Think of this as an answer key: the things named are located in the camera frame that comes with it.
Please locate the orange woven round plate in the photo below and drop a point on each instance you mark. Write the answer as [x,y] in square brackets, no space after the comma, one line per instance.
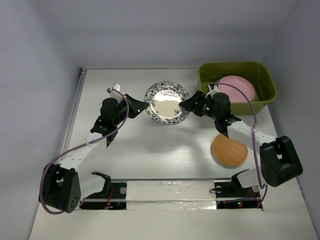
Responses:
[229,152]

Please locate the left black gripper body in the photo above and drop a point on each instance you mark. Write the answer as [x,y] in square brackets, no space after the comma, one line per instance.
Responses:
[122,108]

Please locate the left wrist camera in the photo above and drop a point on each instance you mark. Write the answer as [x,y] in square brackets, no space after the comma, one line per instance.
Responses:
[115,91]

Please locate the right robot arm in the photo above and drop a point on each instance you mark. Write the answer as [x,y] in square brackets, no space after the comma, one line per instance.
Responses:
[276,159]

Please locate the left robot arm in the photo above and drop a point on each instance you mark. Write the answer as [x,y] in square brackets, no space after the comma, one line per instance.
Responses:
[60,186]

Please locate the aluminium table edge rail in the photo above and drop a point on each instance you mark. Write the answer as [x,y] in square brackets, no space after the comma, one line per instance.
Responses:
[73,111]

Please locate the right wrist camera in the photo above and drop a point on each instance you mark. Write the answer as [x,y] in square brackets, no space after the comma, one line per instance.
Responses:
[212,89]

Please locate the blue floral white plate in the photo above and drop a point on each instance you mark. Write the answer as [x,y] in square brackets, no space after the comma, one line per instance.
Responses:
[164,100]

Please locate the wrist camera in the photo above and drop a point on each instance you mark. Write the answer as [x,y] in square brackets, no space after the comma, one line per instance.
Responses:
[212,89]
[115,91]

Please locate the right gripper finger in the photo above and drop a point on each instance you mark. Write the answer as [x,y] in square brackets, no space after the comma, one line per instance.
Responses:
[190,102]
[193,109]

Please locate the silver foil covered bar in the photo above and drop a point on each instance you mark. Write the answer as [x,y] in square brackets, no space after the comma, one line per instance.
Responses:
[170,195]

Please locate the pink plastic plate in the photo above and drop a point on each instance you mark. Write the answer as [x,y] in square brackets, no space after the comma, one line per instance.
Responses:
[237,88]

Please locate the green plastic bin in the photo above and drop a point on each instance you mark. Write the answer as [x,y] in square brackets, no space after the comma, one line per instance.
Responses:
[254,72]

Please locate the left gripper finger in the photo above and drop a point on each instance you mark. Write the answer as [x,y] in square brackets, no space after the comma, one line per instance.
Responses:
[136,103]
[138,110]

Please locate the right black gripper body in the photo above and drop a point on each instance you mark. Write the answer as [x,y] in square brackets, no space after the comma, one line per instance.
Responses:
[206,107]

